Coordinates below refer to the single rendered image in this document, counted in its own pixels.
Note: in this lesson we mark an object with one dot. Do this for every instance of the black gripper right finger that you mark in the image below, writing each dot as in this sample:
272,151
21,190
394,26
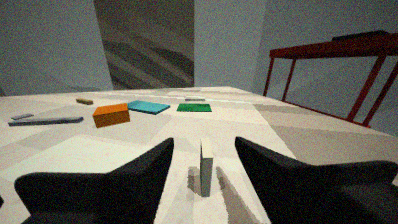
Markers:
293,192

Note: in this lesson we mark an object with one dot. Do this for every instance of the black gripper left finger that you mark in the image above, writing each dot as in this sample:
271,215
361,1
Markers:
130,194

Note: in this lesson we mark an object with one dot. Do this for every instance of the orange block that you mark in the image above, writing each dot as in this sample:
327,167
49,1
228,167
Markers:
105,116

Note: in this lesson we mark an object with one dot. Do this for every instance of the teal flat rectangular block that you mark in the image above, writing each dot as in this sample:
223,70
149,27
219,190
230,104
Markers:
147,107

